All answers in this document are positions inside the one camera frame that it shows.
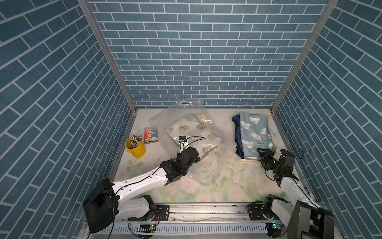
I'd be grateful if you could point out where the light blue bear blanket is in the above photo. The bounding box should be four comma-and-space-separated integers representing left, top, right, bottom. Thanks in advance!
239, 112, 274, 160

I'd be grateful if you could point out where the aluminium corner post right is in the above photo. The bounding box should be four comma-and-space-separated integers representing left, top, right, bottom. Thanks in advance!
270, 0, 339, 115

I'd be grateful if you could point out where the yellow pen cup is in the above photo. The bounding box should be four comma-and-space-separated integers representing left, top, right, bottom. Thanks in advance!
125, 135, 146, 158

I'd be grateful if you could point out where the clear plastic vacuum bag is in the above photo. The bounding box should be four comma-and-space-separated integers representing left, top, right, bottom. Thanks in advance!
149, 99, 236, 185

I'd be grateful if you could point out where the highlighter pen pack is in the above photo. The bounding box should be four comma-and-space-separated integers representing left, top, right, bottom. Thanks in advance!
143, 126, 159, 144

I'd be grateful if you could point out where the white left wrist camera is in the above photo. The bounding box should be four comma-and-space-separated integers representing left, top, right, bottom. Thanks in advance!
179, 135, 187, 152

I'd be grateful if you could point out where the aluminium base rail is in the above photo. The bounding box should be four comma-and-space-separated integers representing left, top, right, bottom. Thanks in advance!
77, 202, 341, 239

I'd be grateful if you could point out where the pencils bundle in cup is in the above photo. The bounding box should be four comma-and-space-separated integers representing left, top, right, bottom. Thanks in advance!
129, 135, 141, 149

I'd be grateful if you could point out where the white bear print blanket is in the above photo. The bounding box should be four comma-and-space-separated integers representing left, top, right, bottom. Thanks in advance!
165, 114, 223, 158

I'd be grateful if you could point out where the aluminium corner post left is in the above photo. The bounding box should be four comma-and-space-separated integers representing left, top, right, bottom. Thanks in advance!
78, 0, 137, 115

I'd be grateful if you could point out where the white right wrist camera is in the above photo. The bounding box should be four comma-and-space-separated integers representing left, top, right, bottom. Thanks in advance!
276, 149, 295, 168

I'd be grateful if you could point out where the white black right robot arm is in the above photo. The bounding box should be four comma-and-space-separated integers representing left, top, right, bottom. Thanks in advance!
246, 148, 335, 239

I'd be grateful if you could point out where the navy blue star blanket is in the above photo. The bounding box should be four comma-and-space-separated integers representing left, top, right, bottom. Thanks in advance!
231, 115, 244, 159

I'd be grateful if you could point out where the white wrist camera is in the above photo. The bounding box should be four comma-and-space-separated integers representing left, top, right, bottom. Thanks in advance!
179, 135, 187, 152
276, 149, 295, 168

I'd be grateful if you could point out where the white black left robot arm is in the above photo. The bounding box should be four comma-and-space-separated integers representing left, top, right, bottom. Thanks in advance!
83, 147, 201, 234

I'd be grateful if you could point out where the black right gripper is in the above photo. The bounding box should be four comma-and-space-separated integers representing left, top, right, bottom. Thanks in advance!
258, 147, 280, 172

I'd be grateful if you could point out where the aluminium corner post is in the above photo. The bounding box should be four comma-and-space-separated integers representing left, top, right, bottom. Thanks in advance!
78, 0, 137, 115
270, 0, 339, 115

